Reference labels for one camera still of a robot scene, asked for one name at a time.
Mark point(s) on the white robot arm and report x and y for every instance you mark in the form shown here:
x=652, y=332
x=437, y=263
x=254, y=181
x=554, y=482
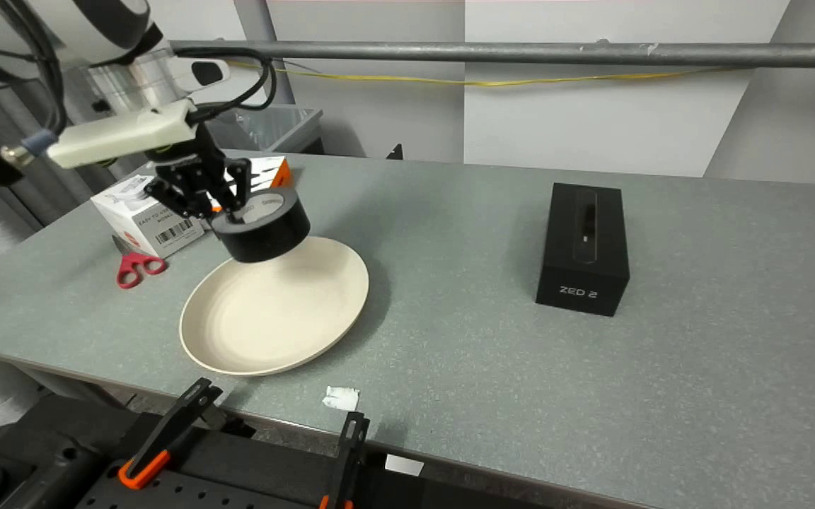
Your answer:
x=130, y=65

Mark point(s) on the grey horizontal metal pipe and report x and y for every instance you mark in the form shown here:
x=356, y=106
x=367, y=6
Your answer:
x=689, y=55

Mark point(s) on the black rectangular box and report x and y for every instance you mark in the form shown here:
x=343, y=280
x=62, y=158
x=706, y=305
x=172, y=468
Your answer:
x=583, y=257

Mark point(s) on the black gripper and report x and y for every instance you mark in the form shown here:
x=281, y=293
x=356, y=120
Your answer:
x=191, y=178

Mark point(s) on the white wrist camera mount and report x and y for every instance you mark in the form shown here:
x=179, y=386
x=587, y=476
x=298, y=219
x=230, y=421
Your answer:
x=121, y=134

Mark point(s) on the left orange black clamp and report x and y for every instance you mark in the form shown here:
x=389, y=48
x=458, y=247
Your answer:
x=157, y=447

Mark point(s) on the orange black clamp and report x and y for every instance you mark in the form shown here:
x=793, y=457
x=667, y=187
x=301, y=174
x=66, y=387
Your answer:
x=157, y=447
x=346, y=462

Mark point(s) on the right orange black clamp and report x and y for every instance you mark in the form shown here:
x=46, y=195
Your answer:
x=346, y=462

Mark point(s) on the black tape roll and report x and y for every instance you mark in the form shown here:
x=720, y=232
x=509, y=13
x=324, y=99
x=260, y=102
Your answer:
x=268, y=225

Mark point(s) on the grey plastic bin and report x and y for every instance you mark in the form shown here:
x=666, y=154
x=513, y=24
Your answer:
x=278, y=127

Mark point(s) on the white wall panel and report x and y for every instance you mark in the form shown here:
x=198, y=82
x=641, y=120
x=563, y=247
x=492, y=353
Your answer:
x=607, y=120

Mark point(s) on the white cardboard box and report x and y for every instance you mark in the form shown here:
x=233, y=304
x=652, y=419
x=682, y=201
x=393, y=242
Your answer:
x=143, y=221

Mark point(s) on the white label sticker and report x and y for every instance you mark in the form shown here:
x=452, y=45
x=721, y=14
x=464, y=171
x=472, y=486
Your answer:
x=339, y=396

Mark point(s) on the cream round plate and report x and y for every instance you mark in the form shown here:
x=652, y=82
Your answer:
x=274, y=314

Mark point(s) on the red handled scissors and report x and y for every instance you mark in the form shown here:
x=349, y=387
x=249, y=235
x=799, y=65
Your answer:
x=137, y=266

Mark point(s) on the orange and white box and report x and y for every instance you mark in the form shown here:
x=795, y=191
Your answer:
x=268, y=171

